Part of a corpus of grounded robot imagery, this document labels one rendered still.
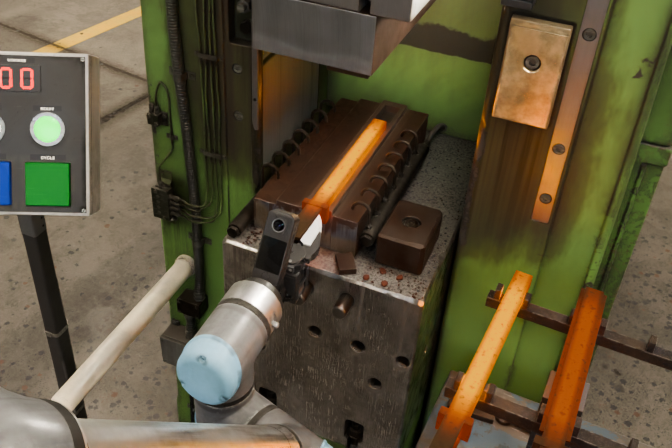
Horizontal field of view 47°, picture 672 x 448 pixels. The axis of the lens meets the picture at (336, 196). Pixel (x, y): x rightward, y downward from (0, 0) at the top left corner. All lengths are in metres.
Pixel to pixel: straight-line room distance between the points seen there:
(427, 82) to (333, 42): 0.56
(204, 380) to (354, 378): 0.46
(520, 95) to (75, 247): 1.98
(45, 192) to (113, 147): 2.00
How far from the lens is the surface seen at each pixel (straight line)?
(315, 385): 1.54
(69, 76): 1.40
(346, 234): 1.33
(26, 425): 0.67
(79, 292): 2.70
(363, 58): 1.15
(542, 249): 1.41
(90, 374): 1.57
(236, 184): 1.58
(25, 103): 1.42
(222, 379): 1.06
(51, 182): 1.41
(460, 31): 1.62
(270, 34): 1.20
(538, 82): 1.23
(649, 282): 2.98
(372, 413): 1.53
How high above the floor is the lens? 1.79
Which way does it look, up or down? 36 degrees down
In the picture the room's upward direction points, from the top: 4 degrees clockwise
